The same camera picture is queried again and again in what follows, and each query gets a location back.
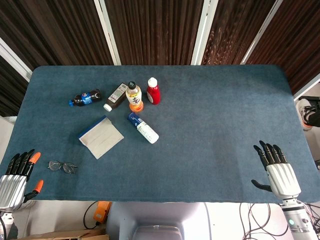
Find blue tablecloth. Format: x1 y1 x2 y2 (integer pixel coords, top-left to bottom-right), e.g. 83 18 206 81
0 64 320 204

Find cola bottle blue label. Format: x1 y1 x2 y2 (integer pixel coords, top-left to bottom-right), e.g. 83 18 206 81
68 88 103 108

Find red ketchup bottle white cap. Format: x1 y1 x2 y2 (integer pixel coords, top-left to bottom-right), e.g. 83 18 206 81
146 77 162 106

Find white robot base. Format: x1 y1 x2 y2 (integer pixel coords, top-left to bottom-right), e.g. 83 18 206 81
106 201 211 240

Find blue and white bottle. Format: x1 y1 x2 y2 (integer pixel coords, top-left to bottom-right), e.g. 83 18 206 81
127 112 160 145

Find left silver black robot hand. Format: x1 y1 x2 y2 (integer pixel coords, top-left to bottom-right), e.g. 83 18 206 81
0 148 45 211

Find brown cardboard box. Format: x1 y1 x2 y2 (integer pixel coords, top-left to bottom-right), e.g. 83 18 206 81
17 227 110 240

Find brown curtain panel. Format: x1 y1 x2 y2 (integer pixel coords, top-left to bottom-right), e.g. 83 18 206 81
104 0 206 66
201 0 277 66
0 0 115 76
246 0 320 95
0 56 30 118

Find white partition post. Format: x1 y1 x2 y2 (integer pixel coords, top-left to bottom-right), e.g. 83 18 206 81
292 73 320 102
0 37 33 83
239 0 285 65
190 0 219 66
93 0 123 66

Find eyeglasses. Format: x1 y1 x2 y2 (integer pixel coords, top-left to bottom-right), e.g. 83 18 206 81
47 160 78 175

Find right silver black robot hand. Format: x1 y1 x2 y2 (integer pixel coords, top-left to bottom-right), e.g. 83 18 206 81
251 140 302 200

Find white orange sneaker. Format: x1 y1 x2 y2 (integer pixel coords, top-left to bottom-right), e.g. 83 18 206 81
296 98 314 131

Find orange drink bottle black cap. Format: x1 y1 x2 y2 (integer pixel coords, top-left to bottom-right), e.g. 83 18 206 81
125 81 145 113

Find orange device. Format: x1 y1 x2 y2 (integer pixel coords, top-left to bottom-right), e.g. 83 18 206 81
94 201 112 223

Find brown bottle white cap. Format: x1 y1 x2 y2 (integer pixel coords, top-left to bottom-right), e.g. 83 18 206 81
103 82 129 112

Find grey box blue edge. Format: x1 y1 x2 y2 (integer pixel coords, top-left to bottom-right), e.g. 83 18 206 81
77 115 125 160

